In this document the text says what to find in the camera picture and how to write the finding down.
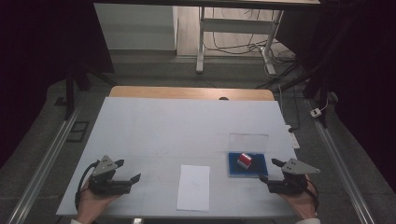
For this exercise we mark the black floor socket plate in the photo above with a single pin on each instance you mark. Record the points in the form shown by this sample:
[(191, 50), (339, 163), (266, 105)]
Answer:
[(78, 131)]

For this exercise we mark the white paper sheet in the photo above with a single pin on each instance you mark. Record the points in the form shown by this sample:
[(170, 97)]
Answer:
[(193, 189)]

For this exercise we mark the white cabinet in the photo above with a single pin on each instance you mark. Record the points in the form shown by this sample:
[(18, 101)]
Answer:
[(137, 28)]

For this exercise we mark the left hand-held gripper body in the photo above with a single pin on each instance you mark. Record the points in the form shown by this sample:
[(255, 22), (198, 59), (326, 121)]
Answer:
[(104, 166)]

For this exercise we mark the dark table grommet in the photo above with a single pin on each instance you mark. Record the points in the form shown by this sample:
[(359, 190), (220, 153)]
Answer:
[(223, 98)]

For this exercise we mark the red and white stamp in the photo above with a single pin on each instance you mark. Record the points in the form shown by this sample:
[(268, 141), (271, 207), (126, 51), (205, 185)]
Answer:
[(245, 160)]

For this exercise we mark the small white plug adapter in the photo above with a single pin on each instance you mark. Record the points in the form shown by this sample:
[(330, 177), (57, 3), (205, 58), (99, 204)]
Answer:
[(316, 112)]

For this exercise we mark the person's right hand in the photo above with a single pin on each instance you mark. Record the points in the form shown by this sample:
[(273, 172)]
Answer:
[(303, 205)]

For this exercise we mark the white-framed desk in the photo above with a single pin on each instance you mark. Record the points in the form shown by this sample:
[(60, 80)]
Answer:
[(236, 25)]

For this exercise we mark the black stand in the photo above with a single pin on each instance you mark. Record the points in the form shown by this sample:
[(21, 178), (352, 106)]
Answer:
[(323, 93), (70, 93)]

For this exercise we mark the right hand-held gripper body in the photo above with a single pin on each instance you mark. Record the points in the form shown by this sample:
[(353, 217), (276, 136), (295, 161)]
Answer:
[(297, 168)]

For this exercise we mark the blue ink pad box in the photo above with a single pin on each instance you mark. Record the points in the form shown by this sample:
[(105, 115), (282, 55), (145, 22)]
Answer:
[(258, 169)]

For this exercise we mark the dark curtain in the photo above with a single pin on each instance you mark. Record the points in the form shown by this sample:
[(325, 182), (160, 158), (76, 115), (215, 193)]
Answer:
[(31, 62), (367, 77)]

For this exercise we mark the person's left hand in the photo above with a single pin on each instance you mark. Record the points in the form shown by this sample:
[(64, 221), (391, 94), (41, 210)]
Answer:
[(90, 205)]

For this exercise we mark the white table cover board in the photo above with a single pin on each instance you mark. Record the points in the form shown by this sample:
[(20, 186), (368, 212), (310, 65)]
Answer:
[(174, 130)]

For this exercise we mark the metal floor rail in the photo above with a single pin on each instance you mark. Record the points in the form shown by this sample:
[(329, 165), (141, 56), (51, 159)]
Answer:
[(46, 161), (339, 161)]

